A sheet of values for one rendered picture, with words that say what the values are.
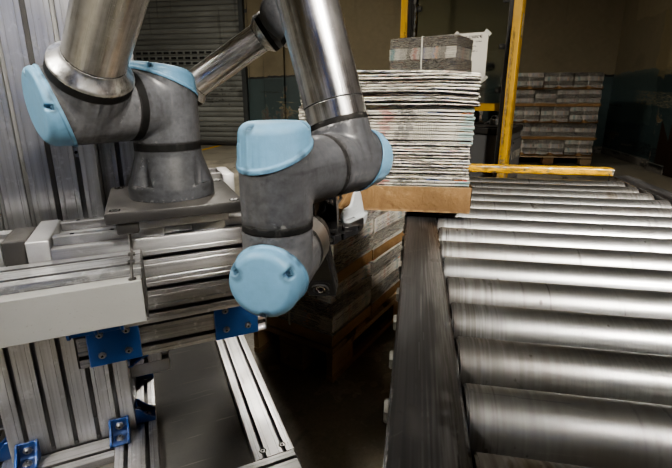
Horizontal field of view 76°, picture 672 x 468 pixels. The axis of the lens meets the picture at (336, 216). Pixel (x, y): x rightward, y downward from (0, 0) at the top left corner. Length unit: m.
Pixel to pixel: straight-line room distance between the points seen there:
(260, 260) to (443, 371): 0.19
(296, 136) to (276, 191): 0.06
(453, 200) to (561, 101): 6.31
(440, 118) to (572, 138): 6.41
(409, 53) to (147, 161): 1.89
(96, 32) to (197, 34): 8.75
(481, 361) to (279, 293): 0.19
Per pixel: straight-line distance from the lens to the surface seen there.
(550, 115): 6.98
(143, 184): 0.83
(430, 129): 0.72
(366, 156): 0.52
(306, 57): 0.54
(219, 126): 9.23
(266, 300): 0.44
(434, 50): 2.45
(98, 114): 0.73
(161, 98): 0.79
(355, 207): 0.69
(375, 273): 1.77
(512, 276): 0.57
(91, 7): 0.66
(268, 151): 0.41
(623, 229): 0.81
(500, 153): 2.90
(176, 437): 1.23
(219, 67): 1.39
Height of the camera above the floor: 1.00
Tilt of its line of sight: 16 degrees down
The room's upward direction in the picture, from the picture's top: straight up
